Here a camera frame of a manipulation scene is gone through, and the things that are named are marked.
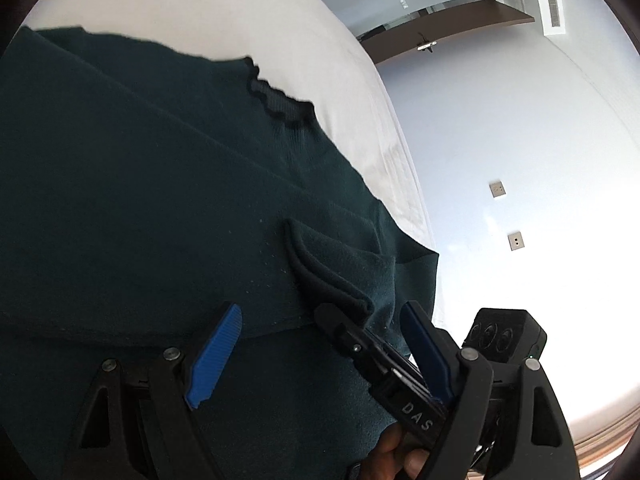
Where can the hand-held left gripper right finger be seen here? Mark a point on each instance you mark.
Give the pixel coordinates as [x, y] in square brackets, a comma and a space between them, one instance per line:
[427, 355]

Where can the dark green sweater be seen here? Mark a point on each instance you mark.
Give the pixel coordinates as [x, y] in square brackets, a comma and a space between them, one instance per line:
[150, 185]

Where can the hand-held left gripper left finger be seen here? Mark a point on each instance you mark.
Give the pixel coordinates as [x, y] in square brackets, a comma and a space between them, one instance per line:
[215, 355]

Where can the brown door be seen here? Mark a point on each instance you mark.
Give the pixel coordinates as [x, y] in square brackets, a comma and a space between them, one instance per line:
[465, 22]

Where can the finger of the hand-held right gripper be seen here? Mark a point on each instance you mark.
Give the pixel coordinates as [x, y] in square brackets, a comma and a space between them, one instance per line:
[345, 332]

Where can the person's right hand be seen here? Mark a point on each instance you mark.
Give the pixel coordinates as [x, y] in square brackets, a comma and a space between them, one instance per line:
[390, 460]

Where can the beige wall socket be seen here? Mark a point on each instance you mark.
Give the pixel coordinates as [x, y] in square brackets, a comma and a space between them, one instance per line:
[497, 189]
[515, 240]

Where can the bed with white sheet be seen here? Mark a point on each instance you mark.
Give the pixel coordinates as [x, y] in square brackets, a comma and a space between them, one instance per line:
[300, 35]

